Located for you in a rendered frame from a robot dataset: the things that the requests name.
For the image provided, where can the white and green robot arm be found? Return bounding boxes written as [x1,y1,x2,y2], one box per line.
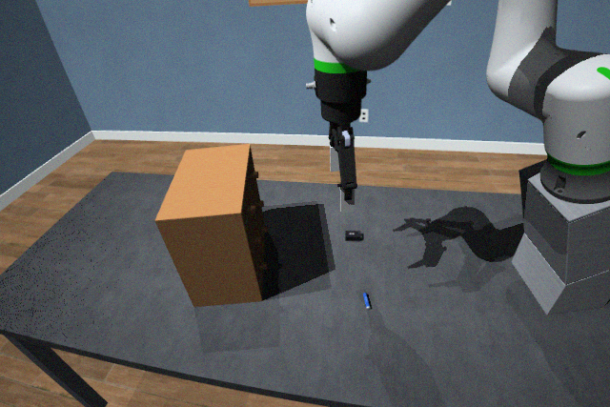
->
[306,0,610,204]

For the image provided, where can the grey 9v battery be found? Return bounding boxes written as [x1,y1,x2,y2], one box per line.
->
[345,231,361,241]

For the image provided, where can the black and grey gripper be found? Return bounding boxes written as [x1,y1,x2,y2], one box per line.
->
[320,100,361,213]

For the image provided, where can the brown wooden drawer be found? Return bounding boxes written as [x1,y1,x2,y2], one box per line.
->
[256,244,268,296]
[254,181,264,229]
[258,207,269,254]
[242,180,256,244]
[247,150,258,202]
[250,214,262,272]

